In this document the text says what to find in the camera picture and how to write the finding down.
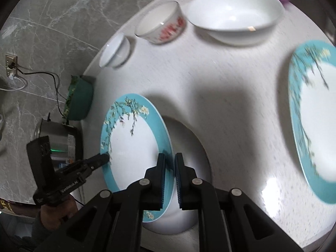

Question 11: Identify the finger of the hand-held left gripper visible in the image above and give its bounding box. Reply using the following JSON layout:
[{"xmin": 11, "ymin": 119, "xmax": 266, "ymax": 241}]
[{"xmin": 79, "ymin": 154, "xmax": 110, "ymax": 172}]

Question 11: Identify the green plastic basin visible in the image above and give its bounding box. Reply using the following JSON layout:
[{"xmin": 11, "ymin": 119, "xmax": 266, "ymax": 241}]
[{"xmin": 64, "ymin": 75, "xmax": 94, "ymax": 121}]

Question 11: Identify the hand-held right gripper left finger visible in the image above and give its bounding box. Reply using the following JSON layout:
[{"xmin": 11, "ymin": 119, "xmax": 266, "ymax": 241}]
[{"xmin": 34, "ymin": 153, "xmax": 167, "ymax": 252}]

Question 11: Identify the white bowl with red print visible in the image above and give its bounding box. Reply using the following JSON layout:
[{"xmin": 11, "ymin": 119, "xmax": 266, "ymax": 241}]
[{"xmin": 134, "ymin": 1, "xmax": 187, "ymax": 45}]

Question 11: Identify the black power cable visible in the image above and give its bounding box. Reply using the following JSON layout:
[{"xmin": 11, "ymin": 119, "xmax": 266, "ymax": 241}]
[{"xmin": 9, "ymin": 63, "xmax": 66, "ymax": 118}]

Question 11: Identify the small white bowl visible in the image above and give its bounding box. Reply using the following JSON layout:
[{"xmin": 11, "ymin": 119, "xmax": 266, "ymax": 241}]
[{"xmin": 99, "ymin": 33, "xmax": 131, "ymax": 68}]

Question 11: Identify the teal floral plate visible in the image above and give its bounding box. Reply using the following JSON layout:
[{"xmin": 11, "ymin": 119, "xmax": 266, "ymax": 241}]
[
  {"xmin": 100, "ymin": 93, "xmax": 174, "ymax": 222},
  {"xmin": 287, "ymin": 40, "xmax": 336, "ymax": 206}
]

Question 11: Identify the white plate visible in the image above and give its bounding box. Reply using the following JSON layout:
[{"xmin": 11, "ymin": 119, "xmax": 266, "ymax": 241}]
[{"xmin": 142, "ymin": 117, "xmax": 214, "ymax": 235}]

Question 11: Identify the person's left hand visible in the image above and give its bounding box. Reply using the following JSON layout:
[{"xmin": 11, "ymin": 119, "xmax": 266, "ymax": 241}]
[{"xmin": 39, "ymin": 193, "xmax": 79, "ymax": 232}]

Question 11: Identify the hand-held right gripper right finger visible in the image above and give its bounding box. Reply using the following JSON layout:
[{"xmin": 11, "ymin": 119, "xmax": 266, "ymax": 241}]
[{"xmin": 175, "ymin": 152, "xmax": 302, "ymax": 252}]

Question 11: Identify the stainless steel rice cooker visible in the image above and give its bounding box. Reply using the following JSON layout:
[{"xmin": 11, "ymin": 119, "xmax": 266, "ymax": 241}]
[{"xmin": 34, "ymin": 118, "xmax": 84, "ymax": 169}]

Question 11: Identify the wall socket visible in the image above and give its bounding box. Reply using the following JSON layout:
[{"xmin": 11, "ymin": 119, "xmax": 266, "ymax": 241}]
[{"xmin": 5, "ymin": 54, "xmax": 18, "ymax": 80}]

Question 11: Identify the white charger cable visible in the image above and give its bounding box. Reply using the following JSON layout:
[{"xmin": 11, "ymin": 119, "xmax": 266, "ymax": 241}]
[{"xmin": 0, "ymin": 75, "xmax": 28, "ymax": 92}]

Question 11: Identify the large white bowl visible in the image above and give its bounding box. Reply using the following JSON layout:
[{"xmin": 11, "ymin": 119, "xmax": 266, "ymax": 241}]
[{"xmin": 186, "ymin": 0, "xmax": 285, "ymax": 47}]

